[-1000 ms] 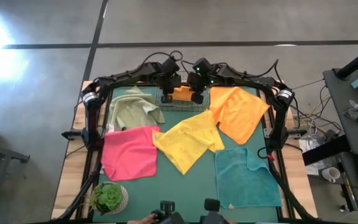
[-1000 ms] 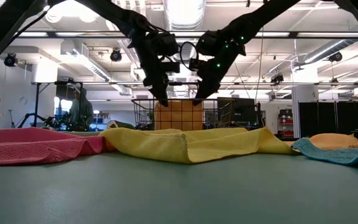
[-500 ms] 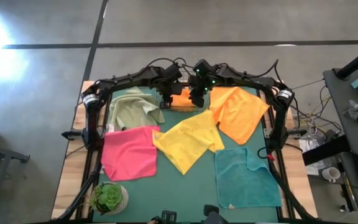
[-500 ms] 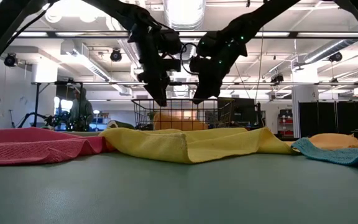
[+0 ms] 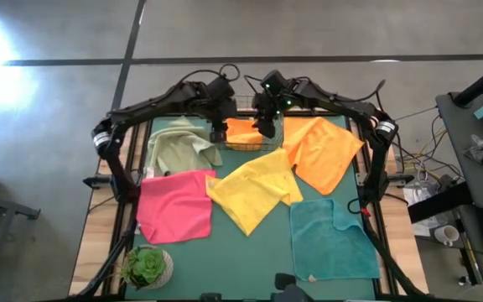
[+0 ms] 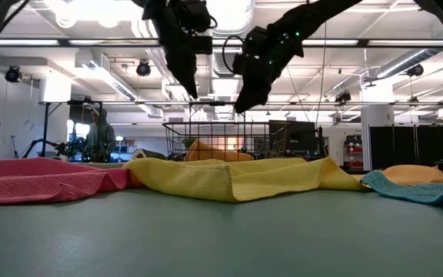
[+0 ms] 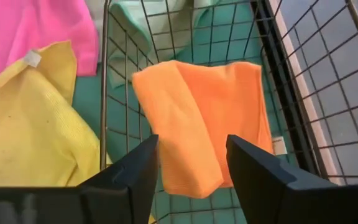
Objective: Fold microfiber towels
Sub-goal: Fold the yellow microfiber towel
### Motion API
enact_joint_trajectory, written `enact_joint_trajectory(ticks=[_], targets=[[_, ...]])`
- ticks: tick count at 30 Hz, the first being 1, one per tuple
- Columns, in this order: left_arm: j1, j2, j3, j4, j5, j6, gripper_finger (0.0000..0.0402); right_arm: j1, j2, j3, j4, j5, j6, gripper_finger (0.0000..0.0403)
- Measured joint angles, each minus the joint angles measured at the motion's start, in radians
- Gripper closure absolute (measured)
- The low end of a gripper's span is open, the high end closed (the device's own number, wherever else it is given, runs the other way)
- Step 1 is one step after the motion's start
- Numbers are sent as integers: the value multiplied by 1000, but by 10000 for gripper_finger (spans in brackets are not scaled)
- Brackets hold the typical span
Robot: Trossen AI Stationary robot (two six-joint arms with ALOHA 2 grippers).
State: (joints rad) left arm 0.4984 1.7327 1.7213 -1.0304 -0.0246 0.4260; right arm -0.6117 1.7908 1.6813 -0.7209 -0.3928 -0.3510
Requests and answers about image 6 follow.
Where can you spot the overhead light bar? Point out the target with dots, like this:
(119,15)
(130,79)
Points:
(33,42)

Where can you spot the yellow microfiber towel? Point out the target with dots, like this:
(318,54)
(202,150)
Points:
(206,181)

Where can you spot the red storage cart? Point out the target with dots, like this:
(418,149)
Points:
(354,152)

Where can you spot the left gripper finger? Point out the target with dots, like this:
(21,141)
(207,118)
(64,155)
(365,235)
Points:
(185,73)

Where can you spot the black room partition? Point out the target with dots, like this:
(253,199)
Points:
(398,146)

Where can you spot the pale green microfiber towel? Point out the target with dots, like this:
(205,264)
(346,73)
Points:
(148,154)

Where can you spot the orange microfiber towel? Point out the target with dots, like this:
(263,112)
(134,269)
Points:
(214,154)
(410,175)

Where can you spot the teal table mat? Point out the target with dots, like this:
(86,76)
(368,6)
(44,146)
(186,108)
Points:
(221,238)

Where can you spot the pink microfiber towel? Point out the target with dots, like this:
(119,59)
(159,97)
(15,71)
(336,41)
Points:
(33,181)

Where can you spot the white column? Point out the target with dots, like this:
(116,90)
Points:
(377,127)

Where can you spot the blue storage shelf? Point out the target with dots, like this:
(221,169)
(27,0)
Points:
(123,150)

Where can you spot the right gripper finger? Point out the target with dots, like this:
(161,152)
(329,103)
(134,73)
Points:
(256,92)

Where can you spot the black monitor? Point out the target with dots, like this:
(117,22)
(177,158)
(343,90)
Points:
(298,134)

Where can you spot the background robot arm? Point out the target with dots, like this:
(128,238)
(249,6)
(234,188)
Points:
(33,145)

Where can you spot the black workstation frame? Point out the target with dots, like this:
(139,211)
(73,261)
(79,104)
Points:
(45,127)

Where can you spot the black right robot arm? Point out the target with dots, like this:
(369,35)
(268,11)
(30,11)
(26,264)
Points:
(314,13)

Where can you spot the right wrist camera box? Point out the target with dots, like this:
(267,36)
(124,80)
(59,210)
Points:
(239,63)

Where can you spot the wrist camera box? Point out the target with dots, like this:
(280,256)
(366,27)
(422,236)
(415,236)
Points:
(239,63)
(202,44)

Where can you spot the person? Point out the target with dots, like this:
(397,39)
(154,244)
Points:
(100,134)

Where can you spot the teal microfiber towel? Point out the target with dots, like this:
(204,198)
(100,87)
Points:
(417,192)

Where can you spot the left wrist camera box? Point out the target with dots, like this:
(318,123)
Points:
(202,44)

